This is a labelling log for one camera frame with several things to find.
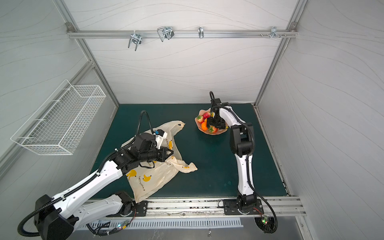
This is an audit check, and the metal hook clamp middle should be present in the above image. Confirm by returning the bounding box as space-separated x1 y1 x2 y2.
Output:
157 26 175 42

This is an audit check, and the cream banana-print plastic bag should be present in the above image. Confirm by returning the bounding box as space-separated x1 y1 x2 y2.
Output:
126 121 198 203

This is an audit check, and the red strawberry front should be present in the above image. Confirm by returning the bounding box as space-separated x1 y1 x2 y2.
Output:
208 126 218 134

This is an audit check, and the metal bracket clamp right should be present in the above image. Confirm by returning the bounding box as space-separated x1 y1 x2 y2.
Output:
260 27 287 39

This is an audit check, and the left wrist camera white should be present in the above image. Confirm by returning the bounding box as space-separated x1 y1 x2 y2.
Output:
155 129 168 149

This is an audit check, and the pink scalloped fruit bowl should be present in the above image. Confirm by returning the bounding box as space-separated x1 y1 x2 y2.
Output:
195 109 229 136

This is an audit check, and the white wire basket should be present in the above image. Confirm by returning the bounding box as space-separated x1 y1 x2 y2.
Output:
11 80 106 156

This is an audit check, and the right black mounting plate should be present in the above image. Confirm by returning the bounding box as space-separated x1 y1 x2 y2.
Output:
218 199 264 216

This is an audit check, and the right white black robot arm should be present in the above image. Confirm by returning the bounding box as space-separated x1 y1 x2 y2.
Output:
207 91 278 234

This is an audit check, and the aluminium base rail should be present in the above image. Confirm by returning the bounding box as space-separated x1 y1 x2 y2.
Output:
83 196 307 220

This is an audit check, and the metal hook clamp small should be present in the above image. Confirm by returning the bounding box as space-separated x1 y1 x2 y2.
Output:
198 27 204 39

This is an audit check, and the black mounting plate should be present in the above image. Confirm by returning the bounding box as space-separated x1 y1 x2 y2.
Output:
218 199 264 216
107 201 149 218

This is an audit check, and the pale red strawberry left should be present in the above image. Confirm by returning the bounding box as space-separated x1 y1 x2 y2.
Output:
196 115 205 124

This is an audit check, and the red strawberry top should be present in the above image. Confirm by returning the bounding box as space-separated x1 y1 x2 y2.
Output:
203 112 211 119

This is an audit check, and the left black base cable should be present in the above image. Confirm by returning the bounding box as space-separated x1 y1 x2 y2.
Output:
83 208 137 237

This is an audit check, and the white slotted cable duct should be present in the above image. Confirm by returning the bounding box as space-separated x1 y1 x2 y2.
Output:
68 218 244 231

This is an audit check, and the orange mandarin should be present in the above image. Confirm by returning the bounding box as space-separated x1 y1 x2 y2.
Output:
201 122 209 131

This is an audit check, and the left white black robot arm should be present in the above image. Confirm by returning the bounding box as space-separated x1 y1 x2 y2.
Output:
17 128 174 240

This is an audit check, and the aluminium top crossbar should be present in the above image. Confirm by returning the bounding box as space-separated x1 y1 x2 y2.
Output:
67 29 299 39

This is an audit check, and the metal hook clamp left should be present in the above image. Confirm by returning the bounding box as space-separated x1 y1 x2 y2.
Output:
128 33 142 51

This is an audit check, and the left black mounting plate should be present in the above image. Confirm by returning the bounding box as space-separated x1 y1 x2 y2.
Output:
107 201 149 218

